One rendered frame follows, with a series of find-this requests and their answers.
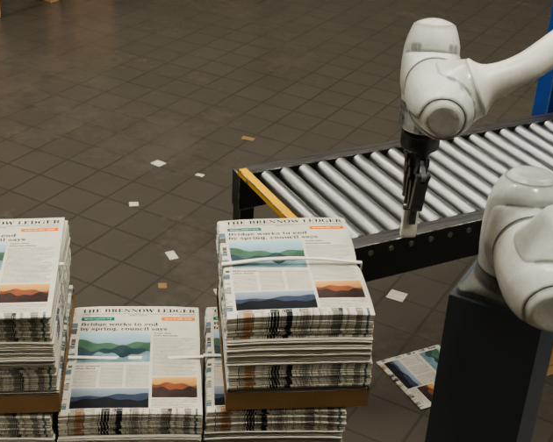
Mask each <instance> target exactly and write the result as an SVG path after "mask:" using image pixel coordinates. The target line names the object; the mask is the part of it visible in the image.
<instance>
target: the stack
mask: <svg viewBox="0 0 553 442"><path fill-rule="evenodd" d="M200 358H203V383H201V367H200ZM346 415H347V411H346V407H323V408H293V409H262V410H226V406H225V395H224V384H223V374H222V363H221V352H220V342H219V321H218V312H217V307H208V308H206V310H205V332H204V350H203V355H200V337H199V315H198V308H191V307H167V306H99V307H82V308H75V312H74V317H73V323H72V330H71V336H70V343H69V349H68V362H67V369H66V375H65V382H64V389H63V396H62V402H61V411H58V412H30V413H2V414H0V442H201V439H202V442H203V441H204V442H342V436H341V434H342V433H343V431H345V427H344V426H345V425H346ZM203 418H204V420H203ZM203 426H204V436H203Z"/></svg>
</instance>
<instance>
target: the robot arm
mask: <svg viewBox="0 0 553 442"><path fill-rule="evenodd" d="M552 69H553V30H552V31H551V32H549V33H548V34H546V35H545V36H543V37H542V38H541V39H539V40H538V41H536V42H535V43H534V44H533V45H532V46H530V47H528V48H527V49H525V50H524V51H522V52H521V53H518V54H516V55H515V56H513V57H511V58H508V59H506V60H503V61H499V62H495V63H491V64H480V63H476V62H475V61H473V60H471V59H463V60H461V57H460V41H459V36H458V32H457V29H456V26H455V25H454V24H452V23H450V22H449V21H447V20H444V19H440V18H424V19H421V20H418V21H416V22H414V23H413V26H412V28H411V30H410V32H409V33H408V35H407V38H406V43H405V45H404V50H403V55H402V61H401V69H400V88H401V93H402V95H401V100H400V113H399V124H400V126H401V128H402V129H401V136H400V145H401V146H402V147H403V148H404V149H405V150H404V154H405V161H404V175H403V189H402V196H403V197H404V203H405V204H404V205H403V211H402V218H401V226H400V233H399V234H400V236H401V238H415V236H416V230H417V223H418V216H419V211H422V208H423V203H424V200H425V196H426V192H427V185H428V183H429V181H430V178H431V175H430V174H427V169H428V168H429V162H430V160H429V158H428V155H429V154H431V153H433V152H435V151H436V150H437V149H438V148H439V145H440V140H449V139H454V138H456V137H458V136H460V135H461V134H463V133H464V132H465V131H467V130H468V128H469V127H470V126H471V125H472V124H473V123H474V122H476V121H477V120H479V119H480V118H481V117H483V116H486V114H487V112H488V110H489V109H490V107H491V106H492V104H493V103H495V102H496V101H497V100H499V99H500V98H501V97H503V96H507V95H509V94H511V93H513V92H515V91H516V90H518V89H521V88H523V87H525V86H527V85H529V84H530V83H531V82H534V81H536V80H537V79H539V78H540V77H542V76H544V75H546V74H547V73H548V72H549V71H551V70H552ZM456 293H457V294H458V295H459V296H465V297H470V298H475V299H478V300H480V301H483V302H486V303H490V304H493V305H496V306H499V307H501V308H504V309H507V310H511V311H512V312H513V313H514V314H515V316H516V317H518V318H519V319H521V320H523V321H524V322H526V323H527V324H530V325H531V326H533V327H535V328H537V329H539V330H542V331H545V332H553V173H552V172H550V171H549V170H547V169H544V168H538V167H532V166H519V167H515V168H512V169H510V170H509V171H507V172H505V173H504V174H503V175H502V176H501V177H500V178H499V179H498V180H497V182H496V183H495V184H494V186H493V188H492V190H491V192H490V194H489V196H488V199H487V202H486V206H485V212H484V216H483V221H482V226H481V232H480V239H479V249H478V260H477V264H476V266H475V268H474V269H473V270H472V272H471V273H470V275H469V276H468V277H467V279H466V280H465V281H463V282H461V283H459V284H458V286H457V290H456Z"/></svg>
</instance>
